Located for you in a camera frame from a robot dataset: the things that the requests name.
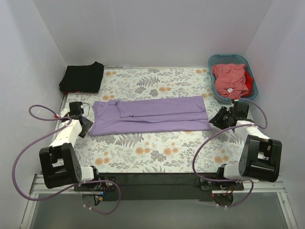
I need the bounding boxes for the floral patterned table mat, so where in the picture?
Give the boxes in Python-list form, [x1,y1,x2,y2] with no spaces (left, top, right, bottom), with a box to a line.
[63,68,244,173]

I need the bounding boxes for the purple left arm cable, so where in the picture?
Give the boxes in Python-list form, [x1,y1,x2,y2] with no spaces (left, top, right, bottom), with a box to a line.
[12,104,122,215]

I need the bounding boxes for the folded black t shirt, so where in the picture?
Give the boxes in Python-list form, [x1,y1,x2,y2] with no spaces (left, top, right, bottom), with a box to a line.
[59,62,104,93]

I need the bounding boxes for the teal plastic laundry basket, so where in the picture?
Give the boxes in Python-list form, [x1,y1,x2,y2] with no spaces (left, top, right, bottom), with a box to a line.
[208,54,258,104]

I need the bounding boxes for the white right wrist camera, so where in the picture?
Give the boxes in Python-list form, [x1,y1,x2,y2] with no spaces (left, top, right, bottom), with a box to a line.
[227,104,235,115]

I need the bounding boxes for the aluminium front rail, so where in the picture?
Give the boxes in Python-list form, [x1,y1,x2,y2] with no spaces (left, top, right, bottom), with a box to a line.
[30,175,286,195]

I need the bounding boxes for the black robot base mount plate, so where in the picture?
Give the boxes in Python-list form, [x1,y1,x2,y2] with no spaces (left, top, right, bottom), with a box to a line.
[73,173,245,202]

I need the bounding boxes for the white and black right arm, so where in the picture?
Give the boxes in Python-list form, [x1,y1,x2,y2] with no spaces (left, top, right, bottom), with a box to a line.
[209,101,282,183]

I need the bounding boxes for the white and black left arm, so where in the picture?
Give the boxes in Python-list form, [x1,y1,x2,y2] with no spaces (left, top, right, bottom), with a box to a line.
[39,102,98,189]

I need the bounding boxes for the red crumpled t shirt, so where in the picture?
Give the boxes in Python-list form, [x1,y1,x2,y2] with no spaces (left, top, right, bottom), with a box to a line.
[243,71,254,97]

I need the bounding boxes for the purple t shirt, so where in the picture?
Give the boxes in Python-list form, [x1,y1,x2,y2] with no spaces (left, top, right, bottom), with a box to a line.
[89,96,211,136]

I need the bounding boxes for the pink crumpled t shirt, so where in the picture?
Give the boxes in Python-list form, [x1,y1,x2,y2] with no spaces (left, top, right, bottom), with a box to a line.
[212,63,248,99]

